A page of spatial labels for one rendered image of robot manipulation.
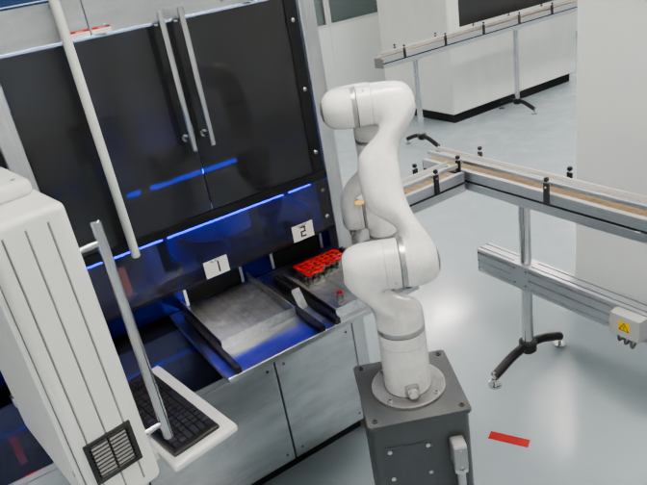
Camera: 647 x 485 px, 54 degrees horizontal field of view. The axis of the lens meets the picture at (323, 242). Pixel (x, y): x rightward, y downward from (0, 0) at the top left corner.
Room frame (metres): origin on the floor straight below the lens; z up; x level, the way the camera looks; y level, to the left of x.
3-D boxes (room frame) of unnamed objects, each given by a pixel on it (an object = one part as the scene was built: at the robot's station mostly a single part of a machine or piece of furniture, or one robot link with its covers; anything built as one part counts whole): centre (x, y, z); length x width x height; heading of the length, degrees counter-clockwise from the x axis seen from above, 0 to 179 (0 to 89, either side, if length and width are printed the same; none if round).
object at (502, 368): (2.40, -0.85, 0.07); 0.50 x 0.08 x 0.14; 119
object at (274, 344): (1.85, 0.14, 0.87); 0.70 x 0.48 x 0.02; 119
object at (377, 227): (1.76, -0.18, 1.17); 0.09 x 0.08 x 0.13; 86
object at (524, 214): (2.40, -0.85, 0.46); 0.09 x 0.09 x 0.77; 29
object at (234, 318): (1.83, 0.32, 0.90); 0.34 x 0.26 x 0.04; 29
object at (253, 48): (2.04, 0.14, 1.51); 0.43 x 0.01 x 0.59; 119
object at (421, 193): (2.48, -0.32, 0.92); 0.69 x 0.16 x 0.16; 119
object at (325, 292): (1.89, -0.03, 0.90); 0.34 x 0.26 x 0.04; 28
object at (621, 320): (1.90, -1.04, 0.50); 0.12 x 0.05 x 0.09; 29
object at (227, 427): (1.46, 0.56, 0.79); 0.45 x 0.28 x 0.03; 38
